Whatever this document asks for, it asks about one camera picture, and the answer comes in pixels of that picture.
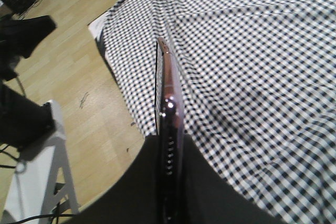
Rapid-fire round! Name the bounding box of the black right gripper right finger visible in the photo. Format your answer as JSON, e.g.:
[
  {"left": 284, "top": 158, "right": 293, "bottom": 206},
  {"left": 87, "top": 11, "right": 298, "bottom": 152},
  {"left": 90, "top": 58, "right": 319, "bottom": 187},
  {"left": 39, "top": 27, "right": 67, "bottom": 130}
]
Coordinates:
[{"left": 182, "top": 135, "right": 283, "bottom": 223}]

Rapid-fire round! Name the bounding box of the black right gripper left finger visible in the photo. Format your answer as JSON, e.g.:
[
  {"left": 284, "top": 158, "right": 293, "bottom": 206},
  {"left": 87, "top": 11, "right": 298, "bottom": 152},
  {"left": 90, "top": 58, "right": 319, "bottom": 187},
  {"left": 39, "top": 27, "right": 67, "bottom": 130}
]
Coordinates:
[{"left": 66, "top": 135, "right": 159, "bottom": 223}]

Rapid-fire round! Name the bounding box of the black smartphone with sticker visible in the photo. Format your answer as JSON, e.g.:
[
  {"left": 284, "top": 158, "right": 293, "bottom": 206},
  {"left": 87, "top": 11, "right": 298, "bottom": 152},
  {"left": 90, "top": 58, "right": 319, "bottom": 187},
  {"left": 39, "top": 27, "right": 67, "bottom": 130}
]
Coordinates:
[{"left": 155, "top": 37, "right": 184, "bottom": 223}]

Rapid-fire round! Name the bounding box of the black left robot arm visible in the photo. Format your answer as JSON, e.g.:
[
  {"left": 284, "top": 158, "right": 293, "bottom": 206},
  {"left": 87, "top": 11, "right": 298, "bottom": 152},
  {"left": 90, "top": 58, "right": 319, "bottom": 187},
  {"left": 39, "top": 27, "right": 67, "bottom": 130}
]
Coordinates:
[{"left": 1, "top": 15, "right": 80, "bottom": 223}]

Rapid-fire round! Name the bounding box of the black white checkered quilt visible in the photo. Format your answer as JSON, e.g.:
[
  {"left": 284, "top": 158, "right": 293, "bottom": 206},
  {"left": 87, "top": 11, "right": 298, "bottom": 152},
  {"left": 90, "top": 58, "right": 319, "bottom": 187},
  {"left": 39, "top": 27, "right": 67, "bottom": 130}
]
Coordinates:
[{"left": 98, "top": 0, "right": 335, "bottom": 223}]

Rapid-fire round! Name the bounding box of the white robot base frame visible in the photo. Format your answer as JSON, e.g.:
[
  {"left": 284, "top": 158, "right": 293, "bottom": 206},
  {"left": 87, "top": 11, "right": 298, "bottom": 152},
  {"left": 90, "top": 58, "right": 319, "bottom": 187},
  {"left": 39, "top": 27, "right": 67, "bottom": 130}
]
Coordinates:
[{"left": 1, "top": 100, "right": 79, "bottom": 223}]

